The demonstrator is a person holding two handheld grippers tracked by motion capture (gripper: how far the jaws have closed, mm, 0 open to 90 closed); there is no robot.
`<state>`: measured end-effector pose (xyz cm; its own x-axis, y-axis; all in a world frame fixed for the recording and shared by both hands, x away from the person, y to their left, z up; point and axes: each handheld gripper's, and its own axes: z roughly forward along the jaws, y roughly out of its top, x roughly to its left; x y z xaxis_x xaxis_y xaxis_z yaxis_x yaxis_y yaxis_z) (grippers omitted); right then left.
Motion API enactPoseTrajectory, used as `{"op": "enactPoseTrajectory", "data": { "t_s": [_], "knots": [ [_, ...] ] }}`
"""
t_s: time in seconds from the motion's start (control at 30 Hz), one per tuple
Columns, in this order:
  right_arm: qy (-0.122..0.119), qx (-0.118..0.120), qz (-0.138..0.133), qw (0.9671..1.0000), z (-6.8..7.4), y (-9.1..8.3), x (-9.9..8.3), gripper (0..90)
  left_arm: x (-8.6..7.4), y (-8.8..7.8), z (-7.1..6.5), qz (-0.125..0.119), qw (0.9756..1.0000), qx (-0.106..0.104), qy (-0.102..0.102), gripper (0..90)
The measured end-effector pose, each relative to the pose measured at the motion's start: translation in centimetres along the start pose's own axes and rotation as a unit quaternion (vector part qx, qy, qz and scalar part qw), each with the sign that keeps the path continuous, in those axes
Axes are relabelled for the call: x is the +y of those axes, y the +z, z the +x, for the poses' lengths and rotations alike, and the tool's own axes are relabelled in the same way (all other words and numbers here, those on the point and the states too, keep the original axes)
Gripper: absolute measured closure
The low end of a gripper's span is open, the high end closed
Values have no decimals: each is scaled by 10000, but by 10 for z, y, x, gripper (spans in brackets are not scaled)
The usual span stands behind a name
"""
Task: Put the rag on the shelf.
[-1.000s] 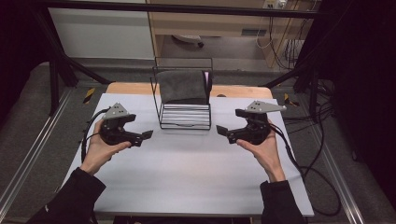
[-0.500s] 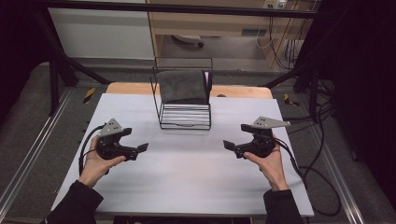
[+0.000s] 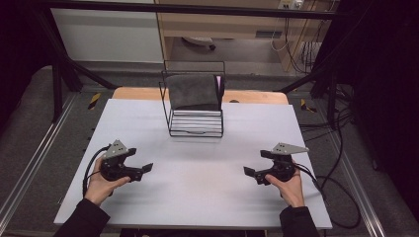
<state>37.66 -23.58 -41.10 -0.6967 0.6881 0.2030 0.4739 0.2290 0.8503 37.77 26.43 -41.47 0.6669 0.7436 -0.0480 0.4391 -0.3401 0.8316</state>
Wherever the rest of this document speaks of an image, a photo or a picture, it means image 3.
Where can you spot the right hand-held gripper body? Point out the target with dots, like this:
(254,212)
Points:
(281,166)

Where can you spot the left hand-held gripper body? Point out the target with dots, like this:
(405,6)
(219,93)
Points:
(115,168)

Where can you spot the dark grey cloth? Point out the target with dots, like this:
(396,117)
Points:
(192,90)

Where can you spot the person's left hand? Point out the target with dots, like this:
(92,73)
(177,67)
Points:
(100,187)

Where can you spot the person's right hand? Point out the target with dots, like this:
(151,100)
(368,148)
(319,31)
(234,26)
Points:
(290,192)

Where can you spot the white table board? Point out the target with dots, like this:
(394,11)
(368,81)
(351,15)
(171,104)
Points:
(138,131)

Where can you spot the wooden table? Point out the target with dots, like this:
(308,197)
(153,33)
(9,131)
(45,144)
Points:
(257,97)

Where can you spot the white panel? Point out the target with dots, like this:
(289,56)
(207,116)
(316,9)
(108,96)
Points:
(105,36)

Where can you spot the white chair base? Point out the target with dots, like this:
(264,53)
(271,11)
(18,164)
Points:
(199,41)

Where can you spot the light wooden desk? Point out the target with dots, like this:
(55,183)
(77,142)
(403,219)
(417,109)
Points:
(214,26)

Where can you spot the white power strip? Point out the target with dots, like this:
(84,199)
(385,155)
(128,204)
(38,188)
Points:
(290,4)

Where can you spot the aluminium floor rail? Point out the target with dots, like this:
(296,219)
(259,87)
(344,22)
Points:
(360,194)
(36,154)

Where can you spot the black metal frame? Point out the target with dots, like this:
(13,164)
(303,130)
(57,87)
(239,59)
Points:
(197,9)

